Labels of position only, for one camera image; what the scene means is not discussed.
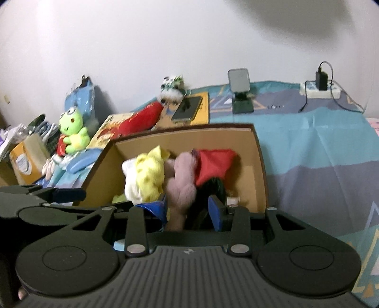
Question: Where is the pink plush toy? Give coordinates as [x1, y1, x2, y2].
[163, 151, 197, 232]

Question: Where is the yellow cloth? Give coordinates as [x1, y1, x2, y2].
[135, 146, 170, 203]

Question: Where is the white towel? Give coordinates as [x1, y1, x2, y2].
[122, 158, 143, 205]

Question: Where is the doll with green hat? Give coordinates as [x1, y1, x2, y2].
[184, 149, 238, 231]

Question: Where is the left hand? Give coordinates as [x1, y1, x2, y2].
[18, 287, 28, 301]

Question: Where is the brown cardboard box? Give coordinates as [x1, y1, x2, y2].
[74, 123, 269, 212]

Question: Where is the blue glasses case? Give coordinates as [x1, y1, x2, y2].
[66, 148, 102, 173]

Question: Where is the cartoon monkey book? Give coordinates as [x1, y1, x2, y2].
[87, 112, 134, 149]

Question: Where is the yellow tissue box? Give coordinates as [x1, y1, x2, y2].
[9, 134, 51, 185]

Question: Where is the red plush pillow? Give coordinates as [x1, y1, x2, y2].
[118, 101, 163, 137]

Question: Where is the blue patterned tablecloth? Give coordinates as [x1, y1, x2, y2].
[44, 80, 379, 308]

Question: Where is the green frog plush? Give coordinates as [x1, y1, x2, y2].
[59, 107, 90, 155]

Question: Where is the yellow book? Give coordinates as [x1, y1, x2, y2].
[154, 92, 209, 130]

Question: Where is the black smartphone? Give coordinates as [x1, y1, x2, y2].
[171, 96, 202, 122]

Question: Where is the small panda plush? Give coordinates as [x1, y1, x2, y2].
[157, 75, 187, 104]

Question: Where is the blue plastic bag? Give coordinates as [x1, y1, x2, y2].
[64, 75, 98, 135]

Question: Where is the phone stand with mirror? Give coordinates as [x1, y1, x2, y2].
[227, 68, 254, 114]

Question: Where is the white power strip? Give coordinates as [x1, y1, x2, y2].
[299, 81, 341, 100]

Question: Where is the pink cloth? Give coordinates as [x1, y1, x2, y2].
[366, 118, 379, 135]

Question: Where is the black charger with cable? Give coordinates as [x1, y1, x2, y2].
[298, 60, 365, 114]

